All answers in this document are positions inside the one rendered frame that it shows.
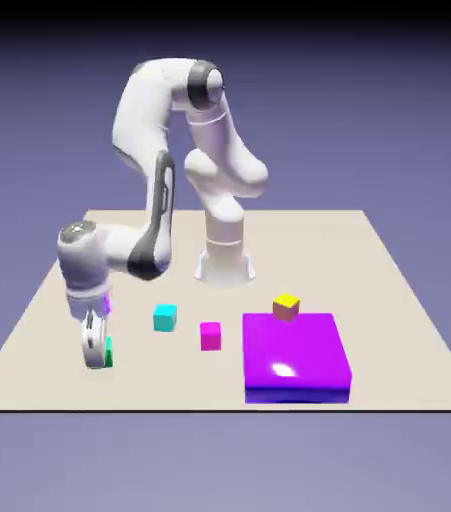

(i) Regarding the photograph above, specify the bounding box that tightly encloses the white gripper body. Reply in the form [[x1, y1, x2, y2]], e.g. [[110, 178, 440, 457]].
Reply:
[[81, 308, 109, 370]]

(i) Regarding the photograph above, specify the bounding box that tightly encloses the small cyan cube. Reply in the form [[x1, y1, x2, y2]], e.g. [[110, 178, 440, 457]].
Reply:
[[152, 303, 178, 333]]

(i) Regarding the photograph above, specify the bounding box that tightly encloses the small magenta cube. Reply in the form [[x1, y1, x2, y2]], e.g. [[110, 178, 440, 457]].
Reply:
[[199, 321, 223, 352]]

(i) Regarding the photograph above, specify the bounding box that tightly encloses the small yellow cube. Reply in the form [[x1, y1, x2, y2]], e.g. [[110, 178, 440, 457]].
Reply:
[[272, 293, 301, 323]]

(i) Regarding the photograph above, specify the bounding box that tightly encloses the large purple box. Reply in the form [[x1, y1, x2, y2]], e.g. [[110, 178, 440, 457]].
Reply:
[[242, 312, 353, 405]]

